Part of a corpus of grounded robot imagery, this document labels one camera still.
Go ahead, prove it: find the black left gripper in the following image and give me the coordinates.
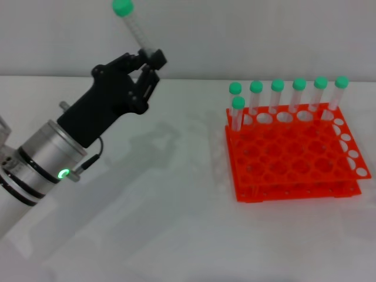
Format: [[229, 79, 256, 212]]
[[56, 48, 168, 149]]

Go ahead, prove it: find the green capped clear test tube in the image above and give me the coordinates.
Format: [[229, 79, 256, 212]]
[[308, 76, 328, 112], [112, 0, 154, 57], [269, 79, 285, 115], [249, 80, 264, 116], [322, 75, 350, 120], [289, 77, 307, 113], [231, 96, 246, 132], [229, 82, 243, 117]]

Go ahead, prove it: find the orange plastic test tube rack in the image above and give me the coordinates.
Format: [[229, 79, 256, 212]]
[[225, 102, 372, 204]]

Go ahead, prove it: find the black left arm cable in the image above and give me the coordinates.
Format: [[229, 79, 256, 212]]
[[73, 135, 106, 174]]

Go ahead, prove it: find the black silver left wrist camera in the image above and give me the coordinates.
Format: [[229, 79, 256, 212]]
[[0, 116, 17, 170]]

